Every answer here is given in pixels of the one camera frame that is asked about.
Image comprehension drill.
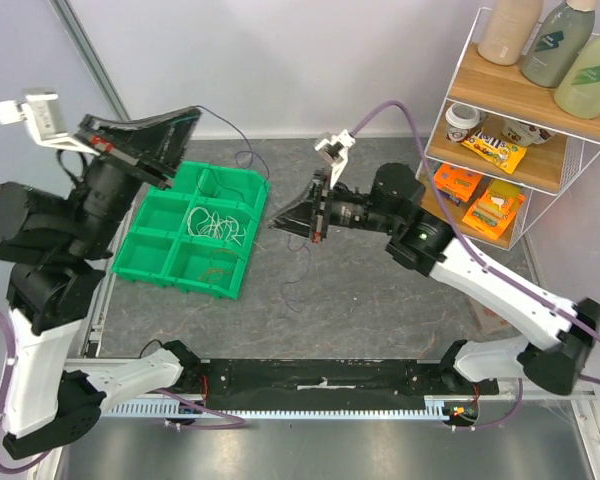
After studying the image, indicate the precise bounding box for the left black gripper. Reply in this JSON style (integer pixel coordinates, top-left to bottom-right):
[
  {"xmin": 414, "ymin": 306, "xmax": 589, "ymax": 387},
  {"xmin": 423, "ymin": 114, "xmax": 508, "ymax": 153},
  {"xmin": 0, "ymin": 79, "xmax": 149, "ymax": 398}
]
[{"xmin": 64, "ymin": 105, "xmax": 202, "ymax": 260}]

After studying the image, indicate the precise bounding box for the white cable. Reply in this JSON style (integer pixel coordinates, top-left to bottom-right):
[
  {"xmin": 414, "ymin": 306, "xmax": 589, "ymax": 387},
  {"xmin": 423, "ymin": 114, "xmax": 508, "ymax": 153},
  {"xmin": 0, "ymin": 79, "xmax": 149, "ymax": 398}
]
[
  {"xmin": 199, "ymin": 213, "xmax": 247, "ymax": 247},
  {"xmin": 186, "ymin": 205, "xmax": 247, "ymax": 247}
]

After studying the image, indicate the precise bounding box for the orange cable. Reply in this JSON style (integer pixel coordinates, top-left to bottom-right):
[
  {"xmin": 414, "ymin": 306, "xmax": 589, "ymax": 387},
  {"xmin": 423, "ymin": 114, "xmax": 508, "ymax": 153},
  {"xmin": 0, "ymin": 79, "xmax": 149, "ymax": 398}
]
[{"xmin": 197, "ymin": 247, "xmax": 246, "ymax": 284}]

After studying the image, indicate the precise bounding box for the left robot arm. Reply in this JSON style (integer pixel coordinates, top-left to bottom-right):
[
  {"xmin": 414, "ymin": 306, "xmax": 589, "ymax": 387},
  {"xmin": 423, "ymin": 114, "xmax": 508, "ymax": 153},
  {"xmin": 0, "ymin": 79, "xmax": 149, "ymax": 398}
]
[{"xmin": 0, "ymin": 104, "xmax": 201, "ymax": 460}]

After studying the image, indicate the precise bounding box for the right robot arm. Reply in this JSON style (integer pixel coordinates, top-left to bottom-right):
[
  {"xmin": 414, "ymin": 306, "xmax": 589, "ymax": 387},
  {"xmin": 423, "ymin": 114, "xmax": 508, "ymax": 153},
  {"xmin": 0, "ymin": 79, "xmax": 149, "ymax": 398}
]
[{"xmin": 267, "ymin": 163, "xmax": 600, "ymax": 396}]

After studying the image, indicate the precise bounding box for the green compartment bin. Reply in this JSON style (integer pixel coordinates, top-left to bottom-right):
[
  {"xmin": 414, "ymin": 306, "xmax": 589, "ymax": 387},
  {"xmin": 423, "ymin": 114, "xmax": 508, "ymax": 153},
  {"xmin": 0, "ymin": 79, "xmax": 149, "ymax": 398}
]
[{"xmin": 112, "ymin": 161, "xmax": 270, "ymax": 300}]

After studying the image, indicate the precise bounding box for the white paper cup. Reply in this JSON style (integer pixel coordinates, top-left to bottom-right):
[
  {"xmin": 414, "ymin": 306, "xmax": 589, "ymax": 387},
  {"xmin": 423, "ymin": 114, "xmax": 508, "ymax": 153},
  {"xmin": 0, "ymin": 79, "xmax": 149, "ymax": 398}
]
[{"xmin": 445, "ymin": 103, "xmax": 481, "ymax": 143}]

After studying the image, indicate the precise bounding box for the orange yellow snack box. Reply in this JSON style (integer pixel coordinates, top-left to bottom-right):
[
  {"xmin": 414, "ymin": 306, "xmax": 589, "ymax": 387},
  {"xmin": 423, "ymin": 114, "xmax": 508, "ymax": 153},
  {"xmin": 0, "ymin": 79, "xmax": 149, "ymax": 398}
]
[{"xmin": 462, "ymin": 180, "xmax": 526, "ymax": 240}]

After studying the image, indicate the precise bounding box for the yellow candy bag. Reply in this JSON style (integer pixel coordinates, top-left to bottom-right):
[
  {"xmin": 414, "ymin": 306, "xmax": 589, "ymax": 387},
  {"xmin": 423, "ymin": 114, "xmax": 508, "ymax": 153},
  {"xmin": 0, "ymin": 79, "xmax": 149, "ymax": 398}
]
[{"xmin": 461, "ymin": 128, "xmax": 528, "ymax": 174}]

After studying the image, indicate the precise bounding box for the beige pump bottle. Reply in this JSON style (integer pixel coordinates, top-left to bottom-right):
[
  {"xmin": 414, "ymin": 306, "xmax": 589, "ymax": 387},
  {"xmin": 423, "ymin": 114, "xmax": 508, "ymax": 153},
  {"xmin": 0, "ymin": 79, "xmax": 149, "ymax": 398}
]
[{"xmin": 477, "ymin": 0, "xmax": 544, "ymax": 66}]

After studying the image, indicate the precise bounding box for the grey-green pump bottle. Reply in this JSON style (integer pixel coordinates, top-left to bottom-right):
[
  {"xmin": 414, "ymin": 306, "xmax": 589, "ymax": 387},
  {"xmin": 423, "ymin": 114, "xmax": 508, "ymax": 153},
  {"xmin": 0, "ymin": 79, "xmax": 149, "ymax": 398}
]
[{"xmin": 521, "ymin": 0, "xmax": 598, "ymax": 88}]

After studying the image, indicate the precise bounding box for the light green pump bottle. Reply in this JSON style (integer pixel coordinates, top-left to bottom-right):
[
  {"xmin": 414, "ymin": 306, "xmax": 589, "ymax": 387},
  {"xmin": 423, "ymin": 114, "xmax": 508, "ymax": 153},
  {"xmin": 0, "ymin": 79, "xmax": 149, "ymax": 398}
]
[{"xmin": 554, "ymin": 35, "xmax": 600, "ymax": 120}]

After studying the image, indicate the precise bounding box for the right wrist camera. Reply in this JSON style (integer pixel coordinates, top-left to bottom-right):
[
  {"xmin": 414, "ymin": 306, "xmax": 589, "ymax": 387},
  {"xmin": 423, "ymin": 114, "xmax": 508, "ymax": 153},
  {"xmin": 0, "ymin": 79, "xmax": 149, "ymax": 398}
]
[{"xmin": 314, "ymin": 129, "xmax": 356, "ymax": 190}]

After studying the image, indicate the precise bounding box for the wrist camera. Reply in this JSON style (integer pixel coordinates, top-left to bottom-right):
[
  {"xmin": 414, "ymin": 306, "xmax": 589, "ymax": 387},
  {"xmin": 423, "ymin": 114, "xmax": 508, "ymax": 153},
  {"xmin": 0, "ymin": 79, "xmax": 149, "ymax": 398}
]
[
  {"xmin": 314, "ymin": 129, "xmax": 356, "ymax": 190},
  {"xmin": 0, "ymin": 87, "xmax": 95, "ymax": 155}
]

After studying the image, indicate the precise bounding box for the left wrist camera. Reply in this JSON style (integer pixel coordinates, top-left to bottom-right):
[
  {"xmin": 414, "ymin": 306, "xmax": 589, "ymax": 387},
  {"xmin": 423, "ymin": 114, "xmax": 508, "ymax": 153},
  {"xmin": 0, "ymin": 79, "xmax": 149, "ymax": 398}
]
[{"xmin": 0, "ymin": 87, "xmax": 95, "ymax": 155}]

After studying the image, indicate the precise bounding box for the slotted cable duct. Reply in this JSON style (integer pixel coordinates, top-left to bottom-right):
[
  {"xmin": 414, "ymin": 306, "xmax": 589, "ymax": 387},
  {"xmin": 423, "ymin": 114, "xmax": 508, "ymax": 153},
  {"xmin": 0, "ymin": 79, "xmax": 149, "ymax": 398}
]
[{"xmin": 103, "ymin": 395, "xmax": 457, "ymax": 421}]

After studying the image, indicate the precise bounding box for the white wire shelf rack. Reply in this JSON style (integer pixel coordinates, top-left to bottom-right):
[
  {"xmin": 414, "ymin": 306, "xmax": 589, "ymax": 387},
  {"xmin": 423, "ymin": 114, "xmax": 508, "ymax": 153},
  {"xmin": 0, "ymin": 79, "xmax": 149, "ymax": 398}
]
[{"xmin": 426, "ymin": 7, "xmax": 600, "ymax": 249}]

